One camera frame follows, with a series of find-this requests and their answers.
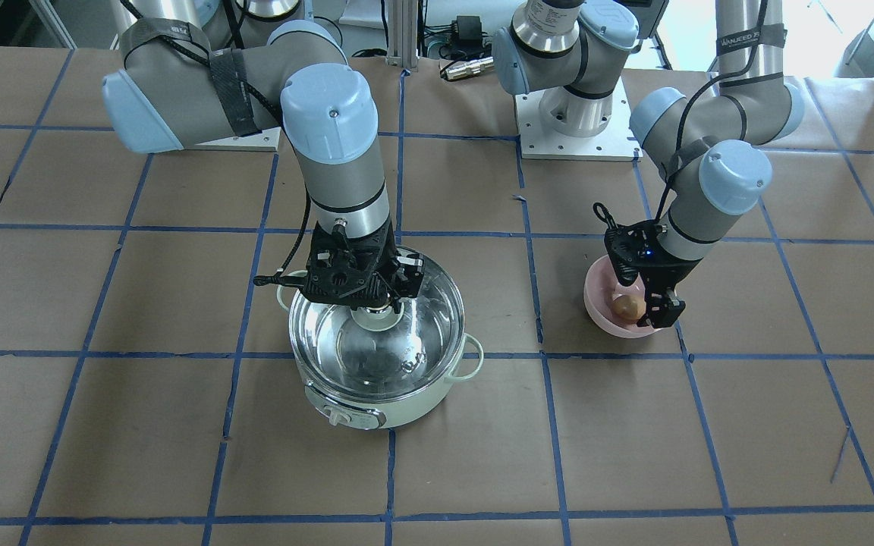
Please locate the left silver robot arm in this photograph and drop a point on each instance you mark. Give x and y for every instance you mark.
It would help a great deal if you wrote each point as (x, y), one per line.
(706, 146)

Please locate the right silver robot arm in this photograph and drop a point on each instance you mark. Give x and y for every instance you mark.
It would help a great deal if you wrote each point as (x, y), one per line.
(175, 91)

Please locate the black adapter behind table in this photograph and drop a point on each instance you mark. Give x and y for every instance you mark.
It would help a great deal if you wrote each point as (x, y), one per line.
(467, 30)

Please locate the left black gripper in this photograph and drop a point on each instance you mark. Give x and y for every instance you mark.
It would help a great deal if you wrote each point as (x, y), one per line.
(667, 267)

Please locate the pink bowl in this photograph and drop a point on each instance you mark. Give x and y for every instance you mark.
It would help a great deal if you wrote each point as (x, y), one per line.
(600, 288)

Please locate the pale green electric pot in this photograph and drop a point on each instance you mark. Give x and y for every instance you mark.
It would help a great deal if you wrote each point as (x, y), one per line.
(374, 415)

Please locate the brown egg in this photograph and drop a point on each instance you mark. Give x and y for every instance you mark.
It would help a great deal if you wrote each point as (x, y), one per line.
(629, 308)

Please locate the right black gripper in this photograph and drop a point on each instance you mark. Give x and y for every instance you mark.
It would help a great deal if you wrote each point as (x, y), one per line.
(407, 276)

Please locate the silver metal cylinder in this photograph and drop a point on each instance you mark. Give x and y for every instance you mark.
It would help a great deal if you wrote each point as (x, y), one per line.
(458, 70)

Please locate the brown gridded table mat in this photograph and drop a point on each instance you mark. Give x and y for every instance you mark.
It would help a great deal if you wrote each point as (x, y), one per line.
(149, 394)

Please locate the glass pot lid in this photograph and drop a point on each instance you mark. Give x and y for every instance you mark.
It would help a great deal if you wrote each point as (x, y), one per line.
(340, 356)

